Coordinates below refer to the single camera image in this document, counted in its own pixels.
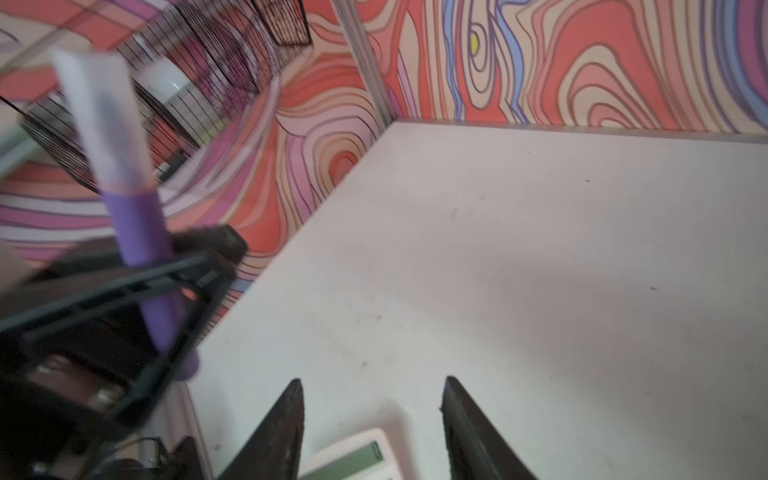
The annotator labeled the black wire basket left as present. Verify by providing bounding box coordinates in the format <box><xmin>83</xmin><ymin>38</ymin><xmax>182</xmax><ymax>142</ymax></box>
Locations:
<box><xmin>1</xmin><ymin>1</ymin><xmax>311</xmax><ymax>188</ymax></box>

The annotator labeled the silver tape roll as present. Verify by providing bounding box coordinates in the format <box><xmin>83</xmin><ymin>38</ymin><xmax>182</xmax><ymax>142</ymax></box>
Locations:
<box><xmin>136</xmin><ymin>57</ymin><xmax>192</xmax><ymax>105</ymax></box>

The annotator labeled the pink calculator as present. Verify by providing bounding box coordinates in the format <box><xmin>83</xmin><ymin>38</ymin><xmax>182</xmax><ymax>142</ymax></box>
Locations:
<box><xmin>299</xmin><ymin>428</ymin><xmax>404</xmax><ymax>480</ymax></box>

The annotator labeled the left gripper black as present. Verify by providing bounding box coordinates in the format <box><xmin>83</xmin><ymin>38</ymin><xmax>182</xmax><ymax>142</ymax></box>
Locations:
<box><xmin>1</xmin><ymin>225</ymin><xmax>247</xmax><ymax>479</ymax></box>

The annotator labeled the purple pen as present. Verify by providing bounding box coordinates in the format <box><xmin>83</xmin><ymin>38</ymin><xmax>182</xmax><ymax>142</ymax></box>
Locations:
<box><xmin>101</xmin><ymin>189</ymin><xmax>185</xmax><ymax>353</ymax></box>

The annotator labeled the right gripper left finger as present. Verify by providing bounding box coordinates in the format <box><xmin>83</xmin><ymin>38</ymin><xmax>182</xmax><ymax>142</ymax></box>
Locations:
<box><xmin>218</xmin><ymin>379</ymin><xmax>305</xmax><ymax>480</ymax></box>

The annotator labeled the translucent pen cap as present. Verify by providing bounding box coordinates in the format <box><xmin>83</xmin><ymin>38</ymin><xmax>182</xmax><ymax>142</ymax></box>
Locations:
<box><xmin>52</xmin><ymin>50</ymin><xmax>157</xmax><ymax>194</ymax></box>

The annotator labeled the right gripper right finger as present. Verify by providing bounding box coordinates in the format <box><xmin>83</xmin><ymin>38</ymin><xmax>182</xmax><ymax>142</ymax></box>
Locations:
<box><xmin>441</xmin><ymin>376</ymin><xmax>536</xmax><ymax>480</ymax></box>

